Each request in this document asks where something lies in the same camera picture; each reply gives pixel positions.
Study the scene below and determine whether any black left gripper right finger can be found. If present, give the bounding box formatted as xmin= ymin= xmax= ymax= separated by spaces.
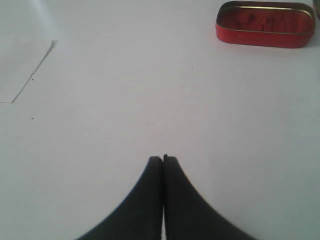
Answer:
xmin=163 ymin=155 xmax=253 ymax=240

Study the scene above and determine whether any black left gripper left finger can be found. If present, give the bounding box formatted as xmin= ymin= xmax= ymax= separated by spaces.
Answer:
xmin=79 ymin=156 xmax=163 ymax=240

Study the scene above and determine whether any red ink pad tin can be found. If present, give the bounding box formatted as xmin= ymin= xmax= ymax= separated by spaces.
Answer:
xmin=215 ymin=0 xmax=316 ymax=49

